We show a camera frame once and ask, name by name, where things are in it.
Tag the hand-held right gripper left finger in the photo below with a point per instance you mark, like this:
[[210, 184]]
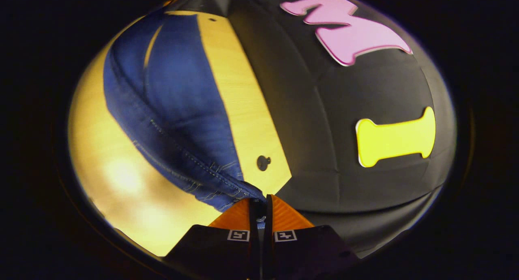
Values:
[[227, 251]]

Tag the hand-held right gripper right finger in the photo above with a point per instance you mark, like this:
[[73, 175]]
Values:
[[300, 251]]

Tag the blue denim jeans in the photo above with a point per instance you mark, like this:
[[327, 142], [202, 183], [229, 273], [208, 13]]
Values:
[[174, 93]]

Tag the black backdrop cloth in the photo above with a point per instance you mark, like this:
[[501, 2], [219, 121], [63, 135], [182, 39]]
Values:
[[324, 130]]

